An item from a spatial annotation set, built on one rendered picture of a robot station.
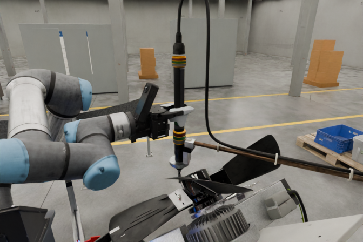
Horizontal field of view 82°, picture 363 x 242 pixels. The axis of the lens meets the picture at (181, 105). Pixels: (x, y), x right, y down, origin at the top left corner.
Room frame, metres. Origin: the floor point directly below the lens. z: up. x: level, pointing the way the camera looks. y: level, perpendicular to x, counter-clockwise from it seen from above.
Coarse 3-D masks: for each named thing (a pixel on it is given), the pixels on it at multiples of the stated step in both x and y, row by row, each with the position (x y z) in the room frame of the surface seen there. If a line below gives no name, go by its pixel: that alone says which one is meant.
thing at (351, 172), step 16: (208, 16) 0.59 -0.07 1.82; (208, 32) 0.59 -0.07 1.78; (208, 48) 0.59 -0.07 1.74; (208, 64) 0.59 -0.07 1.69; (208, 80) 0.59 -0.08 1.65; (208, 128) 0.58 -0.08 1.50; (224, 144) 0.56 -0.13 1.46; (288, 160) 0.49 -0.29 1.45; (304, 160) 0.48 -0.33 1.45; (352, 176) 0.42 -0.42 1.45
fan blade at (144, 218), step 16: (128, 208) 0.63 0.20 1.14; (144, 208) 0.59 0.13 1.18; (160, 208) 0.58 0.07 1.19; (176, 208) 0.58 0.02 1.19; (112, 224) 0.55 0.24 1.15; (128, 224) 0.53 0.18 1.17; (144, 224) 0.52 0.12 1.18; (160, 224) 0.52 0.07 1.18; (112, 240) 0.47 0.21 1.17; (128, 240) 0.46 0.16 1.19
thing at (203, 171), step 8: (192, 176) 0.67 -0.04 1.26; (200, 176) 0.67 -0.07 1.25; (208, 176) 0.69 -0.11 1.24; (184, 184) 0.67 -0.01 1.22; (192, 192) 0.63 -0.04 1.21; (200, 192) 0.63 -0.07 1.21; (192, 200) 0.64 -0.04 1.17; (200, 200) 0.62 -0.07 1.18; (208, 200) 0.60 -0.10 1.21; (216, 200) 0.60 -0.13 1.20; (192, 208) 0.60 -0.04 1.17; (200, 208) 0.58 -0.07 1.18
